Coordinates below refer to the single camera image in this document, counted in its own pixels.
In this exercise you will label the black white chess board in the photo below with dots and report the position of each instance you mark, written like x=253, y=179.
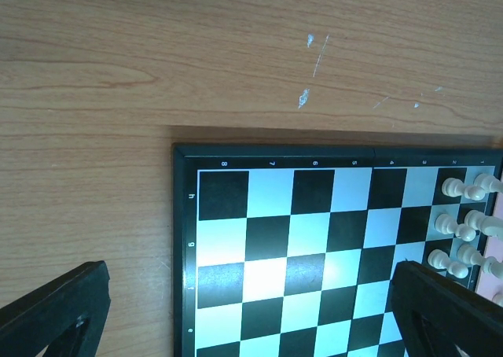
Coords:
x=289, y=251

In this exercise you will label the white bishop chess piece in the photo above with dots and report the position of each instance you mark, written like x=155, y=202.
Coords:
x=489, y=265

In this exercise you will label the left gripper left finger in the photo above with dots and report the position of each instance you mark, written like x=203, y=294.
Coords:
x=64, y=317

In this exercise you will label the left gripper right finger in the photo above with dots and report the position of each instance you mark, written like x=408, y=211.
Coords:
x=439, y=317

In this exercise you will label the white pawn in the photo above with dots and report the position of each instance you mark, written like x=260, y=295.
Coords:
x=454, y=187
x=439, y=260
x=447, y=224

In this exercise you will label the white rook chess piece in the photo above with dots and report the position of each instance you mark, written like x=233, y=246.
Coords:
x=489, y=183

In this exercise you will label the white knight chess piece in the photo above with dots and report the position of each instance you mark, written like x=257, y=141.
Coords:
x=491, y=226

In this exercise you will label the pink plastic tray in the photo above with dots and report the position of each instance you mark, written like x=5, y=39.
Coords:
x=489, y=286

